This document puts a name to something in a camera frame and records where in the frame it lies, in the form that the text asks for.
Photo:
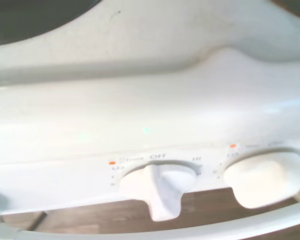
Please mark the white burner knob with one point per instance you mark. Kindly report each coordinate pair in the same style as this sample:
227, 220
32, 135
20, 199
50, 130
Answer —
162, 195
262, 180

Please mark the small black coil burner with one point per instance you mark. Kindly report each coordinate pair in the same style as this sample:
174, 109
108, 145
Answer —
27, 20

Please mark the white electric stove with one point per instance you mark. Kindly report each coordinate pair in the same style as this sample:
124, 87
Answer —
140, 100

